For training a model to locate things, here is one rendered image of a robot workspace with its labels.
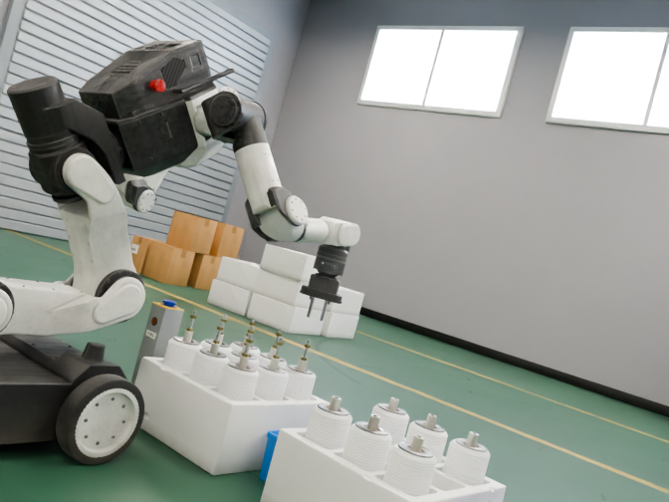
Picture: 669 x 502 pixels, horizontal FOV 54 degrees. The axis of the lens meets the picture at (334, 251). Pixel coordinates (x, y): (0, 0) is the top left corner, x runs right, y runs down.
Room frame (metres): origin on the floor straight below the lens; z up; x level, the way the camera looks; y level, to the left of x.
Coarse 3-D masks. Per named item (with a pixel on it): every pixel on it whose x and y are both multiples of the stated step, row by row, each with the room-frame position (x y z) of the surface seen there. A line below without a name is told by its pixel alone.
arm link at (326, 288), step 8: (320, 256) 1.87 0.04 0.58; (320, 264) 1.86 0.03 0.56; (328, 264) 1.85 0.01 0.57; (336, 264) 1.86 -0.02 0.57; (344, 264) 1.88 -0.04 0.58; (320, 272) 1.88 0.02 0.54; (328, 272) 1.85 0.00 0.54; (336, 272) 1.86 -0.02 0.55; (312, 280) 1.87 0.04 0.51; (320, 280) 1.87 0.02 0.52; (328, 280) 1.87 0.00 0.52; (336, 280) 1.88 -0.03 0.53; (304, 288) 1.88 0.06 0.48; (312, 288) 1.87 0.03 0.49; (320, 288) 1.87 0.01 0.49; (328, 288) 1.87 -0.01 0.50; (336, 288) 1.87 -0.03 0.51; (312, 296) 1.87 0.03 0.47; (320, 296) 1.87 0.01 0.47; (328, 296) 1.87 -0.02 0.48; (336, 296) 1.87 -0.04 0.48
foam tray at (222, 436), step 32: (160, 384) 1.78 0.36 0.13; (192, 384) 1.70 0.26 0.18; (160, 416) 1.76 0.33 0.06; (192, 416) 1.68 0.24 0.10; (224, 416) 1.62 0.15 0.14; (256, 416) 1.68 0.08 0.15; (288, 416) 1.78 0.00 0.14; (192, 448) 1.66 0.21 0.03; (224, 448) 1.61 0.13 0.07; (256, 448) 1.70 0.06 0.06
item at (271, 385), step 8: (256, 368) 1.79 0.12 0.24; (264, 376) 1.76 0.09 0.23; (272, 376) 1.76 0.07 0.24; (280, 376) 1.77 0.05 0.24; (288, 376) 1.80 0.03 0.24; (264, 384) 1.76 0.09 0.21; (272, 384) 1.76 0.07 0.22; (280, 384) 1.77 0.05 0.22; (256, 392) 1.76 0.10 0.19; (264, 392) 1.76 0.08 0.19; (272, 392) 1.76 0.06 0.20; (280, 392) 1.78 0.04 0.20
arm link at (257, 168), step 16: (256, 144) 1.64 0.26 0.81; (240, 160) 1.65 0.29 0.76; (256, 160) 1.63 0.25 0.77; (272, 160) 1.66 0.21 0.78; (256, 176) 1.63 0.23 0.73; (272, 176) 1.64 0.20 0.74; (256, 192) 1.63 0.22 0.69; (272, 192) 1.62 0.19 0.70; (288, 192) 1.66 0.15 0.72; (256, 208) 1.64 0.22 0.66; (288, 208) 1.63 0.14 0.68; (304, 208) 1.68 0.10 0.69; (256, 224) 1.67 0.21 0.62
